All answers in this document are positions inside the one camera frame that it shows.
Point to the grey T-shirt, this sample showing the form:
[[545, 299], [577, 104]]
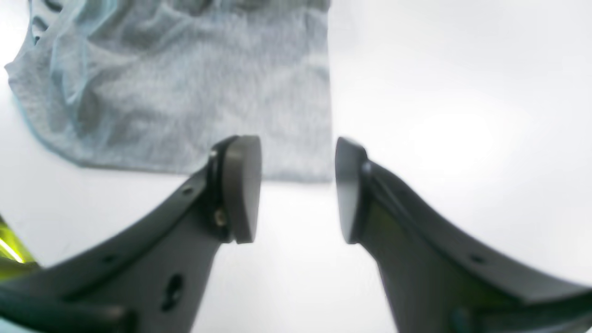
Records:
[[151, 85]]

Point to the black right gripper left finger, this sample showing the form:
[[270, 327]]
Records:
[[151, 277]]

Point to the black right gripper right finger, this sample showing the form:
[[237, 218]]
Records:
[[437, 278]]

